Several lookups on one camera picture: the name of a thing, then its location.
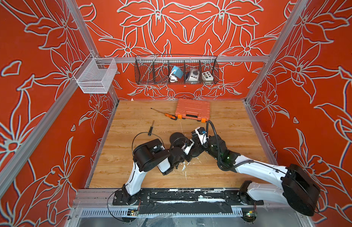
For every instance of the black wire wall basket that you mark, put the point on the black wire wall basket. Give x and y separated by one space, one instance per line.
163 69

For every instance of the orange plastic tool case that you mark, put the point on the orange plastic tool case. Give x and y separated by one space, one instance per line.
193 109

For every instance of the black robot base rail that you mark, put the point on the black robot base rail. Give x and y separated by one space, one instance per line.
187 200

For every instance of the white box with buttons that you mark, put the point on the white box with buttons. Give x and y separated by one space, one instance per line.
207 78

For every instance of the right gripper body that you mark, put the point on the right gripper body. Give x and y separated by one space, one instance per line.
201 142

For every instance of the white slotted cable duct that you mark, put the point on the white slotted cable duct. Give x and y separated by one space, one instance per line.
134 213

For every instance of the clear plastic wall bin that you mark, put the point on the clear plastic wall bin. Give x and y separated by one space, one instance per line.
95 75

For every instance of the white box with dial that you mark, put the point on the white box with dial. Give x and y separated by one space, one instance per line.
192 75

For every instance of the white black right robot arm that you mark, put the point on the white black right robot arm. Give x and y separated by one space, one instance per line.
289 185

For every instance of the black round stand base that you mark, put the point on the black round stand base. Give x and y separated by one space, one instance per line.
196 150

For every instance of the blue white device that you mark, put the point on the blue white device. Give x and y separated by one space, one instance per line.
176 74

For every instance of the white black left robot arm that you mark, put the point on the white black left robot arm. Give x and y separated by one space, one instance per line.
154 154

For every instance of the orange black handled screwdriver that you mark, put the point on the orange black handled screwdriver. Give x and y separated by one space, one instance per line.
173 117

